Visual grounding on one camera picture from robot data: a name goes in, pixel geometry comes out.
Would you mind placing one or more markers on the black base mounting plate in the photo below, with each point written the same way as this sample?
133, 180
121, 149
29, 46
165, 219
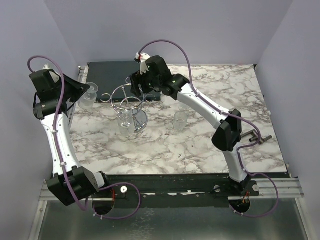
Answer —
160, 191

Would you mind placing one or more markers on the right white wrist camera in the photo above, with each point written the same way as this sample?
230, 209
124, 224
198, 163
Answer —
141, 58

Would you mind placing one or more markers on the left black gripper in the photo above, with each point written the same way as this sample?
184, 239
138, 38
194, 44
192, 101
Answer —
78, 88

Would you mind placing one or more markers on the clear wine glass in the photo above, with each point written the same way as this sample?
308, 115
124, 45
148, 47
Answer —
183, 107
87, 101
180, 120
126, 123

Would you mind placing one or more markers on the aluminium frame rail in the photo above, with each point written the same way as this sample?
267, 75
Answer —
275, 187

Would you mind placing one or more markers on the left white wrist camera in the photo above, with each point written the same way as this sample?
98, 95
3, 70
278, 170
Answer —
47, 67

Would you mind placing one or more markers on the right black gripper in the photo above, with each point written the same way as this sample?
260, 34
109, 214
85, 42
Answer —
136, 79

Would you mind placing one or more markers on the dark metal T tool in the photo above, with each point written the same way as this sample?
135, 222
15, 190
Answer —
254, 137

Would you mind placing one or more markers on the chrome wine glass rack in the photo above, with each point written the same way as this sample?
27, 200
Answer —
132, 104

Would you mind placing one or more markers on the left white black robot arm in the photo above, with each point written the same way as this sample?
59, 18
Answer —
70, 181

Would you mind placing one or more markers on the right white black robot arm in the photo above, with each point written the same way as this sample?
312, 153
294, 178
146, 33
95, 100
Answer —
171, 84

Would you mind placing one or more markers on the dark flat rack box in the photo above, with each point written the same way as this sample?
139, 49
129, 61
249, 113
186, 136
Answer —
108, 76

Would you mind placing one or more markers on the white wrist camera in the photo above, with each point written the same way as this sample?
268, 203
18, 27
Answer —
141, 58
47, 67

